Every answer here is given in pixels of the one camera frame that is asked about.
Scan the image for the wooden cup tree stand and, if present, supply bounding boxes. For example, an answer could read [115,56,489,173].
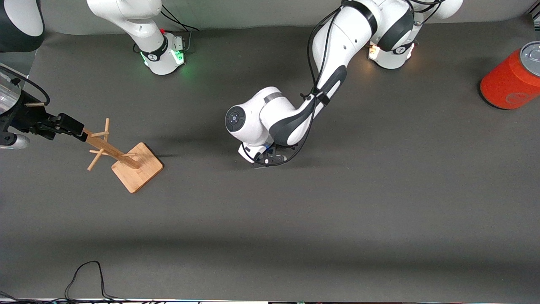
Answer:
[83,118,164,193]

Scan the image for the orange drink can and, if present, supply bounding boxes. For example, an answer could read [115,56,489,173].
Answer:
[480,41,540,110]

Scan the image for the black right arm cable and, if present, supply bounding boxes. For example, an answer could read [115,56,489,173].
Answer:
[0,65,51,106]

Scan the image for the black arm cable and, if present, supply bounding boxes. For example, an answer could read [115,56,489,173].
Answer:
[253,0,448,168]
[0,65,51,106]

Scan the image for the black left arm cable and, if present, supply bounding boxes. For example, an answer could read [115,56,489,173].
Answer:
[253,0,448,168]

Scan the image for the black right arm base cables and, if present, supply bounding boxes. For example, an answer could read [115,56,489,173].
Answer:
[133,4,199,54]

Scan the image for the black looped cable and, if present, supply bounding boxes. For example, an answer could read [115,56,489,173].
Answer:
[63,261,127,303]

